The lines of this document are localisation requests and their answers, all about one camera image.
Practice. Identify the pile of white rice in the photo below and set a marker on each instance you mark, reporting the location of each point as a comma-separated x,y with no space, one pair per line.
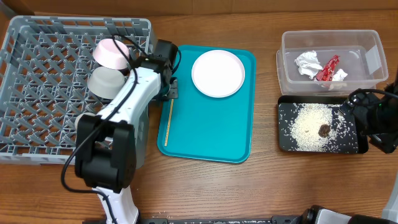
311,124

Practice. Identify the brown food scrap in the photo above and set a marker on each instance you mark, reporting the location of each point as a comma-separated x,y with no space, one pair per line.
324,130

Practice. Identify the black tray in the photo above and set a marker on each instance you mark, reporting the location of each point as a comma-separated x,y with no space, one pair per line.
286,102

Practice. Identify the large white tissue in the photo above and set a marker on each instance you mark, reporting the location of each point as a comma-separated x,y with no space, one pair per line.
308,64

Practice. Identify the white paper cup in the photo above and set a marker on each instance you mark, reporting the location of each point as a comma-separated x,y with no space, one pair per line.
80,116

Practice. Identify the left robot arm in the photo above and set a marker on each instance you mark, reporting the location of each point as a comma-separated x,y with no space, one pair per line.
110,145

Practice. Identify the wooden chopstick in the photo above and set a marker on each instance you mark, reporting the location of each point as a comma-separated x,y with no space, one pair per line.
169,122

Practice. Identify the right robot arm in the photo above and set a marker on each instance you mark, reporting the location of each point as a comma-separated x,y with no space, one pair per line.
375,114

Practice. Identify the large white plate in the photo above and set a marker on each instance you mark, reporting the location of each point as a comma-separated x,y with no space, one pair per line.
218,73

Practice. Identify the red snack wrapper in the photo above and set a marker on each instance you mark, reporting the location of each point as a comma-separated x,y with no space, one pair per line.
328,70

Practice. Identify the grey plastic dish rack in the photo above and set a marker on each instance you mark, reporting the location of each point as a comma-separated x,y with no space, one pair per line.
45,64

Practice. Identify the grey metal bowl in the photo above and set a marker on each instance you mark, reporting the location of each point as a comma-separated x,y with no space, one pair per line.
105,82

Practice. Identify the white bowl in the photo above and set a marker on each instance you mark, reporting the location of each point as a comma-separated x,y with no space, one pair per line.
108,55

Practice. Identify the clear plastic bin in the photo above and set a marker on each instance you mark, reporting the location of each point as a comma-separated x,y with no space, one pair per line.
360,53

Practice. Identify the teal plastic tray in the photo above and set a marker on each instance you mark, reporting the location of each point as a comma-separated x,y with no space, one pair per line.
206,128

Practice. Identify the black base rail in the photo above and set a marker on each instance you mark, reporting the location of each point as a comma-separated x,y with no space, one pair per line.
306,217

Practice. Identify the small white tissue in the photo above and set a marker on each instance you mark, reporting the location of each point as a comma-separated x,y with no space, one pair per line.
337,80

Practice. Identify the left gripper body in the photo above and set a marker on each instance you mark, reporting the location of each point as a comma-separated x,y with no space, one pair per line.
170,91

